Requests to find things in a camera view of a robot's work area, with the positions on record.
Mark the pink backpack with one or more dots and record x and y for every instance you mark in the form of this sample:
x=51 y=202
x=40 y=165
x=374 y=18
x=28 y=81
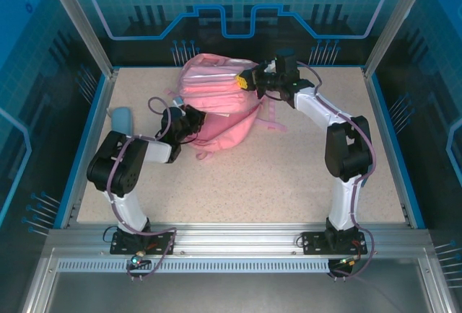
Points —
x=216 y=86

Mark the light blue pencil case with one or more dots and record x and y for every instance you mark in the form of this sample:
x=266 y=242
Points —
x=121 y=120

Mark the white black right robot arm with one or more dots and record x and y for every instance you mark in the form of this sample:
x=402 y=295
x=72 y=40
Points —
x=314 y=105

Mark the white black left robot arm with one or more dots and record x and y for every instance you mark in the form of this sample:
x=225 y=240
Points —
x=126 y=205

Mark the blue table edge strip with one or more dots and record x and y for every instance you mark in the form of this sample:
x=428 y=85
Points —
x=382 y=111
x=92 y=111

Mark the small LED adapter board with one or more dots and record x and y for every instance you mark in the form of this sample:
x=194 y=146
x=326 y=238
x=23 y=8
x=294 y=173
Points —
x=349 y=261
x=139 y=259

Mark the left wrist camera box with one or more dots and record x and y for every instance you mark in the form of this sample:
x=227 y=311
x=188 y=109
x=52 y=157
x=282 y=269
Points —
x=173 y=118

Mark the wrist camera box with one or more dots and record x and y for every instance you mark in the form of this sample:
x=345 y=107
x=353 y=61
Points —
x=173 y=118
x=287 y=66

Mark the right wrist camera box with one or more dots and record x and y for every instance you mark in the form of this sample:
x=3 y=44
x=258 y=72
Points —
x=287 y=66

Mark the aluminium mounting rail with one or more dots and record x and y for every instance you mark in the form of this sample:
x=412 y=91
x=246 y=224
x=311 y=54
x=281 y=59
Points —
x=234 y=241

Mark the aluminium frame post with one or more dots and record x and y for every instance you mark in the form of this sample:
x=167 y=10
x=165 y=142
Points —
x=393 y=28
x=85 y=28

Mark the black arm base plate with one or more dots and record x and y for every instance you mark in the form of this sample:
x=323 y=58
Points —
x=122 y=244
x=314 y=242

